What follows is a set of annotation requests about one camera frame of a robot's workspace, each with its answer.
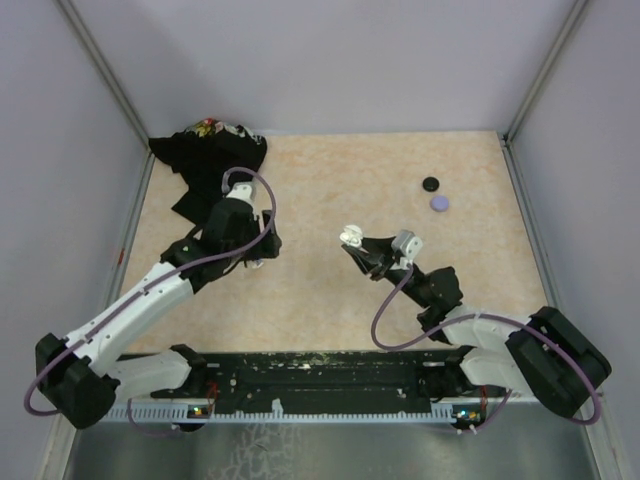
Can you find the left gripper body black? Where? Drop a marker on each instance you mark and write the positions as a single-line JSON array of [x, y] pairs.
[[267, 247]]

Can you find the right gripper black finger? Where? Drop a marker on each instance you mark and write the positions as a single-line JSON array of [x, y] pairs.
[[377, 246], [368, 262]]

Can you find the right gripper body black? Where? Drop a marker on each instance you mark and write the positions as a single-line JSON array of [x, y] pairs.
[[389, 263]]

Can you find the white earbud charging case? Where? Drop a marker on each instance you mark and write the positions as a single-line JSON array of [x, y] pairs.
[[352, 235]]

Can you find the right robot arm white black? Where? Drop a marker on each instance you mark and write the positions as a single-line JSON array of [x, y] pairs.
[[543, 355]]

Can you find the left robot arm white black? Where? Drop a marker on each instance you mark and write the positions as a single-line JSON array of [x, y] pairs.
[[82, 373]]

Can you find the purple round charging case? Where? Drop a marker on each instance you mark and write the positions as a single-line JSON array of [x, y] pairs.
[[440, 203]]

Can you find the black round charging case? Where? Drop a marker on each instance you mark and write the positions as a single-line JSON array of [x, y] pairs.
[[430, 184]]

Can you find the black printed cloth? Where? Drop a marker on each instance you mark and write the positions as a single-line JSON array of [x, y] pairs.
[[201, 154]]

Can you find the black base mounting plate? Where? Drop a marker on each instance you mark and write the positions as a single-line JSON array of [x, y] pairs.
[[351, 382]]

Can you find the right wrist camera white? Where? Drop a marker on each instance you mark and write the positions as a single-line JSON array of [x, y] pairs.
[[406, 245]]

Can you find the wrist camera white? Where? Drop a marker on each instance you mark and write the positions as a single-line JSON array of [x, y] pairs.
[[244, 191], [406, 245]]

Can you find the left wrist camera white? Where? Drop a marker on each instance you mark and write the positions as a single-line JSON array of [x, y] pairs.
[[244, 191]]

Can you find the right aluminium frame post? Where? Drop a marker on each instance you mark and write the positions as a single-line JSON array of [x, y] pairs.
[[568, 29]]

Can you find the aluminium frame post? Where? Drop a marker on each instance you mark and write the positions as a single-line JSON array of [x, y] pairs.
[[568, 29], [102, 66]]

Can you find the left aluminium frame post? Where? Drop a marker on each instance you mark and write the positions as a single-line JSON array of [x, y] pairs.
[[102, 66]]

